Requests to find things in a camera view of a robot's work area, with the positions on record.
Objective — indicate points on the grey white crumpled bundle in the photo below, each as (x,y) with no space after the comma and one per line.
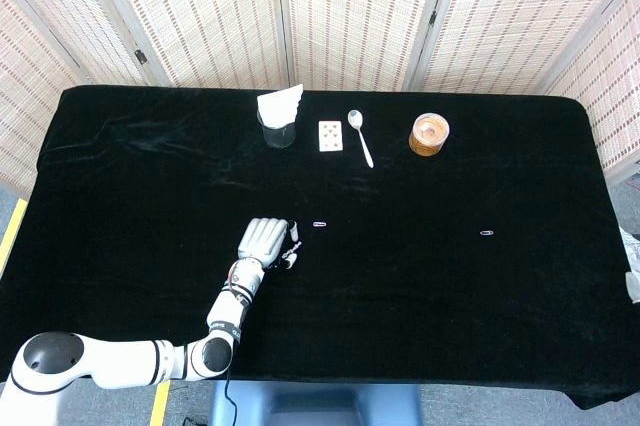
(631,246)

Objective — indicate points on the white folded paper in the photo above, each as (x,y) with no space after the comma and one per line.
(277,103)

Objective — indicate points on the yellow floor tape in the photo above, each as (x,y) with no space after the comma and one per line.
(12,236)
(160,403)

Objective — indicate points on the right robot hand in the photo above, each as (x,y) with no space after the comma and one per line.
(634,288)

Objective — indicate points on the clear jar of rubber bands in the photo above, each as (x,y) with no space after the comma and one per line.
(429,136)

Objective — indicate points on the black velvet tablecloth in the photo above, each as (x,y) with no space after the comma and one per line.
(400,296)

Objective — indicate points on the woven bamboo folding screen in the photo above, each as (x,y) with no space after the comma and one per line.
(225,21)

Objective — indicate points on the clear empty glass cup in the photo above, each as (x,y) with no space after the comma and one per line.
(280,138)

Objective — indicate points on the metal screen hinge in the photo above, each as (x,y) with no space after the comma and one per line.
(141,56)
(433,16)

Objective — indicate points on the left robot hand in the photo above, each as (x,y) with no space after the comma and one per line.
(262,241)

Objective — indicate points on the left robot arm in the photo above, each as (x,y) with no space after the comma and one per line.
(125,361)

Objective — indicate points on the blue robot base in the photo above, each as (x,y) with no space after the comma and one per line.
(315,403)

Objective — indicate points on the white plastic spoon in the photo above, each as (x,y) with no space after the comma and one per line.
(355,118)

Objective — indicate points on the white playing card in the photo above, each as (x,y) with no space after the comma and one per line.
(331,136)

